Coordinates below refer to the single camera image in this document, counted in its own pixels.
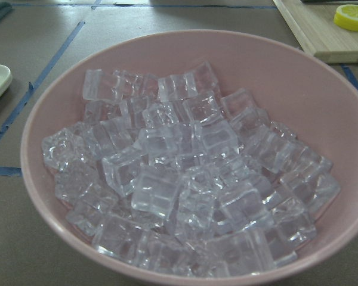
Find clear fake ice cubes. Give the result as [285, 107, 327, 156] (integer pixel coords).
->
[41, 63, 341, 278]

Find pink bowl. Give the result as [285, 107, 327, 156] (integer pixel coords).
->
[20, 30, 358, 285]

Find wooden cutting board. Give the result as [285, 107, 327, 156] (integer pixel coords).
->
[274, 1, 358, 64]

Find yellow lemon slice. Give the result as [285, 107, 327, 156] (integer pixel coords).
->
[334, 4, 358, 32]

